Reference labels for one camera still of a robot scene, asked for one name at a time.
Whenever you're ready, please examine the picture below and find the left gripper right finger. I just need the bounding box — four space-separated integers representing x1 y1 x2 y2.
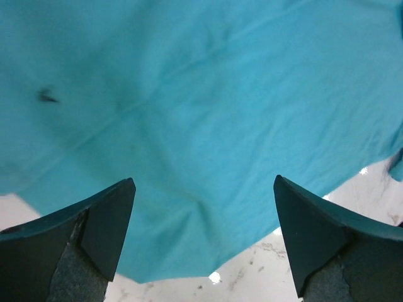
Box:
273 176 402 301

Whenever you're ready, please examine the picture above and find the turquoise t shirt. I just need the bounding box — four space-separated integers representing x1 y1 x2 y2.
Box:
1 1 402 283

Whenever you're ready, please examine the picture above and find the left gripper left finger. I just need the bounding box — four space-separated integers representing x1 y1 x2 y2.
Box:
1 178 136 301

